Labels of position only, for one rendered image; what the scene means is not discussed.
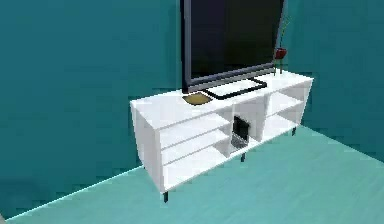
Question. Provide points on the yellow round dish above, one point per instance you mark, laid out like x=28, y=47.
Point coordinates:
x=196, y=98

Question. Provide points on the white shelf television stand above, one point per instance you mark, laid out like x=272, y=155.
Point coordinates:
x=200, y=133

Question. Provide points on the open grey laptop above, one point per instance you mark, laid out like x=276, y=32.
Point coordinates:
x=240, y=131

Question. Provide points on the black flat screen television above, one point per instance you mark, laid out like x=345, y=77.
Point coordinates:
x=230, y=36

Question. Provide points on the red flower in vase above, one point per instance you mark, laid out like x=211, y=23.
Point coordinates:
x=280, y=53

